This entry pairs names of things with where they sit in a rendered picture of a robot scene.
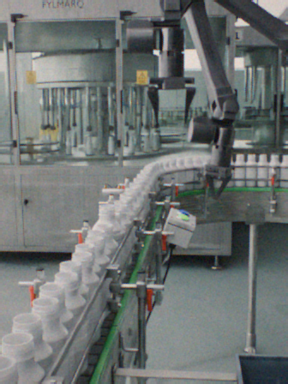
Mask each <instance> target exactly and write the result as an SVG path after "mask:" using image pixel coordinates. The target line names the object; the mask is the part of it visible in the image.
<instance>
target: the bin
mask: <svg viewBox="0 0 288 384"><path fill-rule="evenodd" d="M235 362H236V373H218V372H199V371H179V370H160V369H122V368H118V367H117V364H116V363H115V364H114V367H113V370H112V384H117V378H118V377H135V378H154V379H172V380H192V381H228V382H236V384H288V356H287V355H266V354H244V353H236V354H235Z"/></svg>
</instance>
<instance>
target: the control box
mask: <svg viewBox="0 0 288 384"><path fill-rule="evenodd" d="M179 211H180V210H177V209H175V208H173V207H172V208H171V210H170V213H169V215H168V218H167V220H166V222H165V225H164V231H174V236H166V240H165V241H166V242H168V244H167V249H166V253H165V254H164V257H163V259H162V266H163V265H164V263H165V261H166V260H167V258H168V257H169V261H168V264H167V268H166V270H165V276H164V282H165V279H166V276H167V273H168V270H169V267H170V264H171V257H172V250H173V249H175V248H176V246H177V245H179V246H181V247H184V248H188V245H189V242H190V240H191V238H192V236H193V232H194V230H195V216H194V215H190V214H189V215H185V216H187V217H188V218H189V219H188V220H186V219H182V218H180V217H179V216H178V215H179V214H182V213H180V212H179ZM155 275H156V268H154V270H153V271H152V272H151V274H150V275H149V277H147V274H146V279H153V278H154V276H155ZM163 284H164V283H163ZM152 311H153V310H152ZM152 311H149V313H148V315H147V318H146V325H147V322H148V320H149V317H150V315H151V313H152Z"/></svg>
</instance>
